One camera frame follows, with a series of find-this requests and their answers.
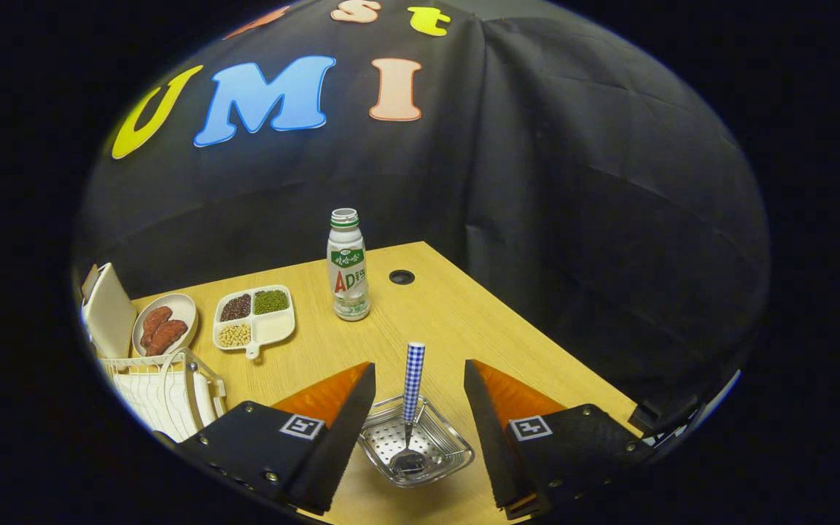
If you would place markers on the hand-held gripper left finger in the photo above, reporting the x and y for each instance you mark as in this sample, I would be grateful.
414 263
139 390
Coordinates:
340 445

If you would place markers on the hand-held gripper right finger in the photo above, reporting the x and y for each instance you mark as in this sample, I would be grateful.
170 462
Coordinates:
489 437

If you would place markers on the white divided dish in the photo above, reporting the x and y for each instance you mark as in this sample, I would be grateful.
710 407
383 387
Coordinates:
274 332

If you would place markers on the beige round dish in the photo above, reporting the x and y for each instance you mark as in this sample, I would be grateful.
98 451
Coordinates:
181 306

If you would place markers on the pile of soybeans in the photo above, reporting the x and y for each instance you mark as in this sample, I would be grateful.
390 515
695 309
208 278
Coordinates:
235 335

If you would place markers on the pile of green beans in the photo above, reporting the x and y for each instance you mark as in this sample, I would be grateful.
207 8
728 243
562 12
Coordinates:
271 302

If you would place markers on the pile of red beans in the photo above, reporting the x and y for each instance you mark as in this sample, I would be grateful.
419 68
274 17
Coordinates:
235 308

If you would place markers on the white drink bottle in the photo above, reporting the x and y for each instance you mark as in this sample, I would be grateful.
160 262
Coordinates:
348 270

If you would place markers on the red-brown sausage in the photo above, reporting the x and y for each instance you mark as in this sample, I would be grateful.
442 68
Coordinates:
155 324
167 337

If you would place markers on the black backdrop cloth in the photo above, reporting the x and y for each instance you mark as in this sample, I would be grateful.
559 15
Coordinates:
573 219

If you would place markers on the white toaster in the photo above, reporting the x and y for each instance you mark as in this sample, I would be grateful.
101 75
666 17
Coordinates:
112 313

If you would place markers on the brown toast slice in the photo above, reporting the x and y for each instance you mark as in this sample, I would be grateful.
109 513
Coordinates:
90 281

